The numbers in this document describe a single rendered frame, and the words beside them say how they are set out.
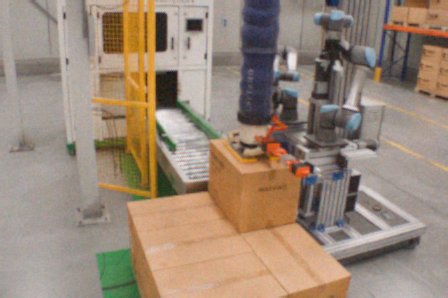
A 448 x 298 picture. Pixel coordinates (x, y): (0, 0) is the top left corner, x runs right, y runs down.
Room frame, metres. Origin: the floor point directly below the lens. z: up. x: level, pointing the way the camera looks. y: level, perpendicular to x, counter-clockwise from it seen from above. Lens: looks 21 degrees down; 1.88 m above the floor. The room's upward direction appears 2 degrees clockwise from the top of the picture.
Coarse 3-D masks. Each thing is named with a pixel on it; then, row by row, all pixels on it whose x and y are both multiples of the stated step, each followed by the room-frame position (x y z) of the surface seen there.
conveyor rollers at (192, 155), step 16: (160, 112) 4.71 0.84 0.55; (176, 112) 4.73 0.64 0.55; (176, 128) 4.13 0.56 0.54; (192, 128) 4.12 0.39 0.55; (192, 144) 3.64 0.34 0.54; (208, 144) 3.64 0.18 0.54; (176, 160) 3.21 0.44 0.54; (192, 160) 3.26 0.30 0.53; (208, 160) 3.23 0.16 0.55; (192, 176) 2.89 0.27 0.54
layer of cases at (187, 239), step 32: (128, 224) 2.39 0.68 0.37; (160, 224) 2.14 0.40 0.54; (192, 224) 2.17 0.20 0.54; (224, 224) 2.18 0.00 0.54; (288, 224) 2.21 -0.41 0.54; (160, 256) 1.81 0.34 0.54; (192, 256) 1.83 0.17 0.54; (224, 256) 1.84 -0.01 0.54; (256, 256) 1.85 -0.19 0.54; (288, 256) 1.86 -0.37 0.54; (320, 256) 1.86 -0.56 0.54; (160, 288) 1.54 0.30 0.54; (192, 288) 1.55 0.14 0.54; (224, 288) 1.57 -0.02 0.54; (256, 288) 1.57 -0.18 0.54; (288, 288) 1.58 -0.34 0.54; (320, 288) 1.61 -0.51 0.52
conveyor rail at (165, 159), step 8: (136, 120) 4.60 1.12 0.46; (160, 152) 3.40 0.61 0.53; (168, 152) 3.26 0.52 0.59; (160, 160) 3.41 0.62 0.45; (168, 160) 3.11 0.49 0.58; (168, 168) 3.13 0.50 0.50; (176, 168) 2.92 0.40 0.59; (168, 176) 3.12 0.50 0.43; (176, 176) 2.89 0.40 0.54; (184, 176) 2.77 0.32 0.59; (176, 184) 2.89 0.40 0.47; (184, 184) 2.67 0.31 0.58; (184, 192) 2.69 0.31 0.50
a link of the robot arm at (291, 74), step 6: (288, 48) 3.21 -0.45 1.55; (288, 54) 3.16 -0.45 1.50; (294, 54) 3.15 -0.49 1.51; (288, 60) 3.07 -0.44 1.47; (294, 60) 3.06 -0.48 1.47; (288, 66) 2.98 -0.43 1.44; (294, 66) 2.96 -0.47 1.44; (288, 72) 2.87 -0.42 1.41; (294, 72) 2.87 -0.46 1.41; (288, 78) 2.85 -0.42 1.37; (294, 78) 2.84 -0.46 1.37
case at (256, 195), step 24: (216, 144) 2.56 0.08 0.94; (216, 168) 2.50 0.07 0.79; (240, 168) 2.17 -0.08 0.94; (264, 168) 2.18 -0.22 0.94; (288, 168) 2.20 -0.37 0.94; (216, 192) 2.48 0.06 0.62; (240, 192) 2.10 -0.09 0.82; (264, 192) 2.15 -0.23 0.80; (288, 192) 2.21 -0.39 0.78; (240, 216) 2.09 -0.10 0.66; (264, 216) 2.15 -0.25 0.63; (288, 216) 2.22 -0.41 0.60
